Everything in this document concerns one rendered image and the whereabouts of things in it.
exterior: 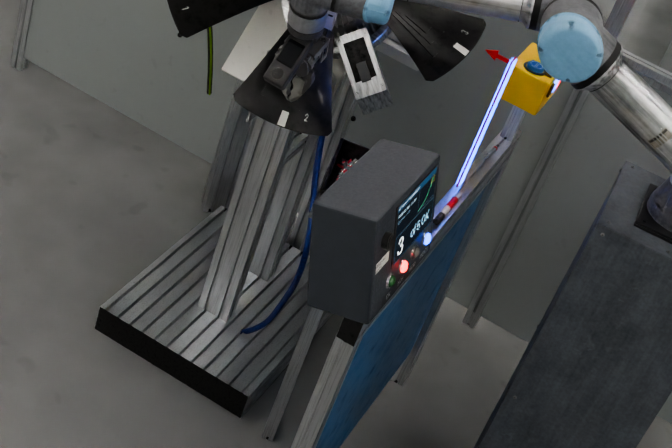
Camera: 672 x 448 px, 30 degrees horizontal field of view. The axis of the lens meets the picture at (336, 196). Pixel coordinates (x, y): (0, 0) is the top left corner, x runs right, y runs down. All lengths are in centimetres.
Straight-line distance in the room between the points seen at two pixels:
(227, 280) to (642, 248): 119
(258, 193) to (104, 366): 60
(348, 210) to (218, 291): 149
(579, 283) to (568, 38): 59
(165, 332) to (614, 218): 126
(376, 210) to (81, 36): 232
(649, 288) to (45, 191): 189
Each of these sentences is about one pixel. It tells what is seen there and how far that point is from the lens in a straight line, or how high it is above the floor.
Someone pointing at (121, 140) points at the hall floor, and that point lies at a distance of 406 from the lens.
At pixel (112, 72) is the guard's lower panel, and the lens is 406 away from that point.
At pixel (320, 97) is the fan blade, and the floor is 97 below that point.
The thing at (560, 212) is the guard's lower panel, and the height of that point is 50.
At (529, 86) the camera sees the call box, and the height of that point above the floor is 104.
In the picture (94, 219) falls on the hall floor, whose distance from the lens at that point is 372.
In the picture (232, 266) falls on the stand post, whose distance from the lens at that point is 327.
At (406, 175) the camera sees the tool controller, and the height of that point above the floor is 125.
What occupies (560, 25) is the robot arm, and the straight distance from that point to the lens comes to 231.
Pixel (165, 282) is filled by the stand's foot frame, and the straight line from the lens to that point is 344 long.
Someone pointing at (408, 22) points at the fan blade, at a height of 118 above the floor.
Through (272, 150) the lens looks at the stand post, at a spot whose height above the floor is 64.
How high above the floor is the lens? 231
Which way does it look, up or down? 34 degrees down
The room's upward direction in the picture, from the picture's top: 20 degrees clockwise
